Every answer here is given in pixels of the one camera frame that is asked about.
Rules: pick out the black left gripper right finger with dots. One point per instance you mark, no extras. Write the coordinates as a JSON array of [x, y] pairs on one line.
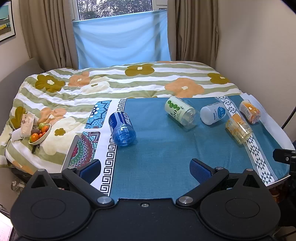
[[208, 178]]

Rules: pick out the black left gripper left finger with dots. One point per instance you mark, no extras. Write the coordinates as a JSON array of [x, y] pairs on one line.
[[82, 177]]

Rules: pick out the green label clear cup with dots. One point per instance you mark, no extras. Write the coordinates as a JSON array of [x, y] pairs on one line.
[[182, 112]]

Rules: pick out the clear cup orange label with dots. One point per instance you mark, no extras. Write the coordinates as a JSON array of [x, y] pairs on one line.
[[238, 128]]

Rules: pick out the small orange label cup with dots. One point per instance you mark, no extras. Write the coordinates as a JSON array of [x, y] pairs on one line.
[[251, 113]]

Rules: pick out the white plastic cup blue logo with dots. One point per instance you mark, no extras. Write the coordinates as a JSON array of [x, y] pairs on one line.
[[213, 113]]

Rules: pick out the bowl of fruit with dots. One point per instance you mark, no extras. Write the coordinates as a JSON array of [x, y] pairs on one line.
[[39, 133]]

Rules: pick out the blue patterned tablecloth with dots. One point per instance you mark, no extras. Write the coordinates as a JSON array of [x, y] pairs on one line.
[[156, 165]]

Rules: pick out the white snack packet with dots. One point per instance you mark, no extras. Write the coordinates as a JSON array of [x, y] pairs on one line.
[[27, 123]]

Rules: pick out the floral striped quilt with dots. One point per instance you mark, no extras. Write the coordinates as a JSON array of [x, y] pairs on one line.
[[65, 98]]

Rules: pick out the grey headboard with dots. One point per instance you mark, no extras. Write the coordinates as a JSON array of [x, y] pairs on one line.
[[11, 84]]

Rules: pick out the right beige curtain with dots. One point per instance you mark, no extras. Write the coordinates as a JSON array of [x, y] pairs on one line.
[[193, 30]]

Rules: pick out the beige curtain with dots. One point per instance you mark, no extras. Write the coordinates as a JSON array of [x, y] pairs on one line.
[[193, 30], [48, 32]]

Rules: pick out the blue window cloth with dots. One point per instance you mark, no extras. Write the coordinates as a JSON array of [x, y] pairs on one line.
[[122, 39]]

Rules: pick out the left beige curtain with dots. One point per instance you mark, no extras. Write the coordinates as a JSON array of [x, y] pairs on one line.
[[48, 32]]

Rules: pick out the window with trees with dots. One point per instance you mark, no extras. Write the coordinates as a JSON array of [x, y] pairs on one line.
[[91, 9]]

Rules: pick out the framed wall picture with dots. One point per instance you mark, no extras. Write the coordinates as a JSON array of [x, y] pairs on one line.
[[7, 27]]

